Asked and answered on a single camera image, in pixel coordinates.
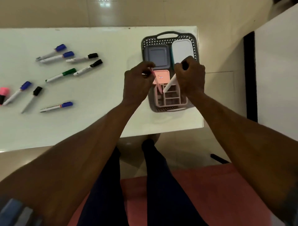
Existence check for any person's right forearm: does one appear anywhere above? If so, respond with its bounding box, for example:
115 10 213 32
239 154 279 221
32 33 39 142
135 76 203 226
188 93 298 226

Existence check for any person's left leg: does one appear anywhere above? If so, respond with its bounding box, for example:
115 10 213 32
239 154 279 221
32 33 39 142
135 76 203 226
77 147 130 226

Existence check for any blue cap whiteboard marker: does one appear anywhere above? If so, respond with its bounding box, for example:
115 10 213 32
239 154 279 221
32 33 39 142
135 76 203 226
35 43 67 62
39 101 74 113
2 81 32 106
39 51 75 64

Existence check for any white lid teal container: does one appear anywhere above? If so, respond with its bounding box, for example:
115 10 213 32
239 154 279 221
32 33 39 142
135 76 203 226
170 39 195 68

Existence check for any green cap whiteboard marker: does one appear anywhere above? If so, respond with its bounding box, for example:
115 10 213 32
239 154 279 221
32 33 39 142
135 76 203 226
45 68 77 83

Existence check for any pink plastic desk organizer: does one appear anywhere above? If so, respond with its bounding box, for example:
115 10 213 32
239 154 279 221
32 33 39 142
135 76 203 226
152 83 188 108

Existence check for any small salmon pink container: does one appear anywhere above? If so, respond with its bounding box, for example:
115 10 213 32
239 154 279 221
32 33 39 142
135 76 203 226
152 69 171 85

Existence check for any person's left hand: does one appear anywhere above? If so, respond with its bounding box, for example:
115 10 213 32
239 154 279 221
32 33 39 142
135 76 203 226
122 61 156 107

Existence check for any black skirting board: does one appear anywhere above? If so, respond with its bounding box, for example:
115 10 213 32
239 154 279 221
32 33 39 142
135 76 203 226
243 31 258 123

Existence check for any blue plaid shirt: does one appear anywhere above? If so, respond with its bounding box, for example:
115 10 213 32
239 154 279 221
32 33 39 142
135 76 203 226
0 198 298 226

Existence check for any grey lid square container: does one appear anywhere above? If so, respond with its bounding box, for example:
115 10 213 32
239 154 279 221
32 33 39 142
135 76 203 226
145 44 172 70

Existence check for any person's right hand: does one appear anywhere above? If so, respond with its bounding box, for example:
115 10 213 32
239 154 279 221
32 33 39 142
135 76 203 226
173 55 206 101

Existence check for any person's leg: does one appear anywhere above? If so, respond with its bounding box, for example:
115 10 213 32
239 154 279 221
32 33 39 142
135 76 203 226
141 139 209 226
77 147 130 226

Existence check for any red fabric sofa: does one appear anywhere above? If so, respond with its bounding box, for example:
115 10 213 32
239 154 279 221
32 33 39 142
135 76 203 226
67 153 282 226

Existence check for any white table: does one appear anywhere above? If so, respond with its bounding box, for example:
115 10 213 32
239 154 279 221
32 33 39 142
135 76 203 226
0 26 204 153

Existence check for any person's left forearm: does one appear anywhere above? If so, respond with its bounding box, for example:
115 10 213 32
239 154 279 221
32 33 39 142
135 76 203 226
0 102 138 226

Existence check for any grey perforated plastic basket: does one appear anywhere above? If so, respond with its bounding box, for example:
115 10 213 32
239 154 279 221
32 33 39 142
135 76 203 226
141 31 200 113

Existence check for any pink highlighter black cap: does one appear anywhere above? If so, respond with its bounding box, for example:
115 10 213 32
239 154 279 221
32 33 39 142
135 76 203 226
0 87 10 106

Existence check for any pink pen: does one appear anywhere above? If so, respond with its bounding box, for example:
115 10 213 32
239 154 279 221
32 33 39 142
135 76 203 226
150 67 163 95

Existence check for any person's right leg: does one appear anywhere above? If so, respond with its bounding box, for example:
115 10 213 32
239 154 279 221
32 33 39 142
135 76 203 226
141 139 209 226

